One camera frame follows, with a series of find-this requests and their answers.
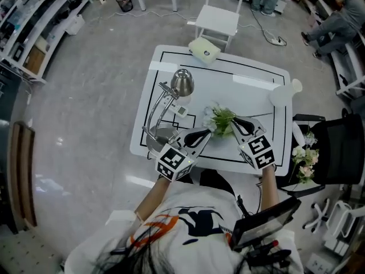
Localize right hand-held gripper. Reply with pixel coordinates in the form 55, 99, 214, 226
229, 116, 276, 171

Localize black chest tablet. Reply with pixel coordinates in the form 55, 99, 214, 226
229, 197, 302, 251

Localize person's black trousers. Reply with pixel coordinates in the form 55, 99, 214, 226
186, 168, 237, 202

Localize pink white flower bouquet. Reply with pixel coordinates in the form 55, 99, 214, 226
289, 144, 320, 184

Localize black mesh office chair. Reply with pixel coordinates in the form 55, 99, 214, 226
278, 113, 365, 198

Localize white swivel chair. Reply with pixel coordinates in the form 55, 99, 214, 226
302, 198, 365, 239

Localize person's white printed shirt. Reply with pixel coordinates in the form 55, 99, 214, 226
64, 178, 305, 274

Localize white foam sleeve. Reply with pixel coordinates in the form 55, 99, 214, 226
292, 122, 306, 146

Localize person's right forearm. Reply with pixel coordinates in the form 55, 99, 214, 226
261, 164, 279, 213

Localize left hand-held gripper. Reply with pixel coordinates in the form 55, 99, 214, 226
155, 127, 213, 184

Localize open white metal shelving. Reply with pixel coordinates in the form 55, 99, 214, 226
307, 0, 365, 96

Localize cluttered white shelving unit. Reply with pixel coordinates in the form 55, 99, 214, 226
0, 0, 94, 84

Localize black mesh waste bin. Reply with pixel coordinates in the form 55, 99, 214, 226
115, 0, 134, 13

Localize pale blue flower bunch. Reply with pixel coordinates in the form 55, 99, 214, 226
302, 130, 318, 147

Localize small white timer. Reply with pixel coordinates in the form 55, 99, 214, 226
170, 103, 189, 118

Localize brown wooden bench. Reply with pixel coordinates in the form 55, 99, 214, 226
8, 120, 38, 228

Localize black cable bundle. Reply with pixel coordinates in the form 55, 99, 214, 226
236, 240, 291, 274

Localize pale blue green flowers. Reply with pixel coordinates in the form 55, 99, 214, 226
201, 101, 274, 139

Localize white wooden chair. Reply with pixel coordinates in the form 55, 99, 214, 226
194, 0, 248, 53

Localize white table with black lines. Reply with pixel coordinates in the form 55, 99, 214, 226
129, 44, 292, 178

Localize person's left forearm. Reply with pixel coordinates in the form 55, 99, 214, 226
133, 177, 171, 225

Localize white vase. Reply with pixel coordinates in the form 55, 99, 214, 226
269, 78, 303, 108

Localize silver desk lamp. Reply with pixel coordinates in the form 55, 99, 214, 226
141, 68, 196, 154

